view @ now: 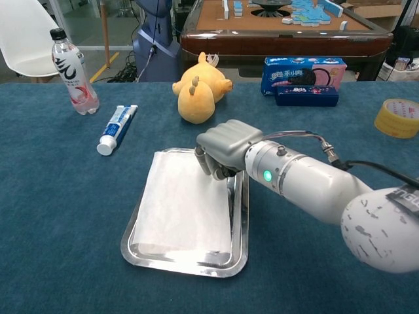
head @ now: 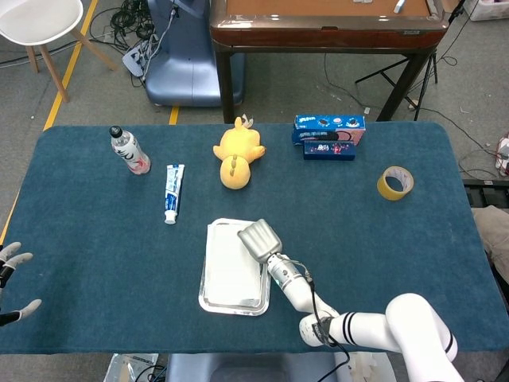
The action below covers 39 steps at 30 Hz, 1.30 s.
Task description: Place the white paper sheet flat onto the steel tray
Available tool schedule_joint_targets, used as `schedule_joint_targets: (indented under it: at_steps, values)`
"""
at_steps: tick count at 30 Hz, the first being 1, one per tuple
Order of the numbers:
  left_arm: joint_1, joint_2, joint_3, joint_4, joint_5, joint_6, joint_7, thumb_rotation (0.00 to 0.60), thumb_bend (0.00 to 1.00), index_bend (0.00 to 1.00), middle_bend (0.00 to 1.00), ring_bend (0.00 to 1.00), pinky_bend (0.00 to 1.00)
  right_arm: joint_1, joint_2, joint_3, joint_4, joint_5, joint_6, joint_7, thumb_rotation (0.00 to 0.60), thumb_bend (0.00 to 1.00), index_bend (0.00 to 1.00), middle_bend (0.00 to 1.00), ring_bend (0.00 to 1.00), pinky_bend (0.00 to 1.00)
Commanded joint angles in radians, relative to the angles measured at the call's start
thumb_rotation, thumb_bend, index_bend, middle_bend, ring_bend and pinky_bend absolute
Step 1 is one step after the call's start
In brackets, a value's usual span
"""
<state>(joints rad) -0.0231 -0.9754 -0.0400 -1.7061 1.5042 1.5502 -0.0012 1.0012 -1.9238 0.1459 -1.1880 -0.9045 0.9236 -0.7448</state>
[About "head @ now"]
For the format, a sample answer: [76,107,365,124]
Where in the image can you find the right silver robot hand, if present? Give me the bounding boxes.
[237,218,284,265]

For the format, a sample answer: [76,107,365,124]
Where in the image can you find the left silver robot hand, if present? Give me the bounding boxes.
[0,241,43,327]

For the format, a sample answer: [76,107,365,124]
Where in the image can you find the translucent white paper sheet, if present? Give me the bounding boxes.
[207,221,264,306]

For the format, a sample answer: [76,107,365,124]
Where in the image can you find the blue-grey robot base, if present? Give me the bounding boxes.
[143,0,246,107]

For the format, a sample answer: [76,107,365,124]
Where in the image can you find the silver metal tray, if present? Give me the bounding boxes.
[198,217,275,317]

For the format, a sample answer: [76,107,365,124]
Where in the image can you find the yellow plush duck toy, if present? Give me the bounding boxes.
[212,115,266,190]

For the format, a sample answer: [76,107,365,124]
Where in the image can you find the blue table cloth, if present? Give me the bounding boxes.
[0,122,496,355]

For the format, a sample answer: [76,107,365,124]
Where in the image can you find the blue white toothpaste tube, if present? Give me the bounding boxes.
[163,163,186,226]

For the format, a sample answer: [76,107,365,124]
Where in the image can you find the small dark blue box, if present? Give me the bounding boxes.
[303,140,356,162]

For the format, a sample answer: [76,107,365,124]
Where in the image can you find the blue pink cookie box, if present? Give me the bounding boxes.
[292,114,367,147]

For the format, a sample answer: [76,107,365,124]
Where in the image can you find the grey-blue robot torso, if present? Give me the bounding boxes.
[165,353,339,382]

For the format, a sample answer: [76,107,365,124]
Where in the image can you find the yellow tape roll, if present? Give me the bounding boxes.
[376,166,415,201]

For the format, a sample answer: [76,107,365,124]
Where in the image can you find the clear drink bottle black cap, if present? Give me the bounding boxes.
[109,125,152,176]

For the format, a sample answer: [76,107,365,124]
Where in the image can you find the clear plastic bag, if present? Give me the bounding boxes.
[103,353,160,382]

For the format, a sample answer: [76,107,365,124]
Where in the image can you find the brown mahjong table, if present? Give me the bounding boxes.
[208,0,450,124]

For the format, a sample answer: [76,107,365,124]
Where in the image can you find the beige fabric bundle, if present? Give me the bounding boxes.
[471,205,509,271]

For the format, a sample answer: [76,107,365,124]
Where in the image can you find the black tripod stand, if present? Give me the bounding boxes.
[355,0,466,120]

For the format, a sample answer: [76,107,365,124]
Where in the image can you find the white chair wooden legs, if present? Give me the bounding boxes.
[0,0,119,103]

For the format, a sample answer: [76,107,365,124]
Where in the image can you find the white red power strip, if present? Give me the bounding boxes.
[495,133,509,176]

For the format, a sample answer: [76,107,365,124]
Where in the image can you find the white storage box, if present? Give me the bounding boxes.
[464,0,509,21]

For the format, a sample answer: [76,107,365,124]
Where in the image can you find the robot arm wire harness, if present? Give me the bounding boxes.
[284,258,353,382]

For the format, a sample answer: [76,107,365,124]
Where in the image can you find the black metal frame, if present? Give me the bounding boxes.
[463,178,509,208]

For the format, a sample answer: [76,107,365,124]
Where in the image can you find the black cable bundle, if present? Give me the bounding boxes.
[89,0,160,53]

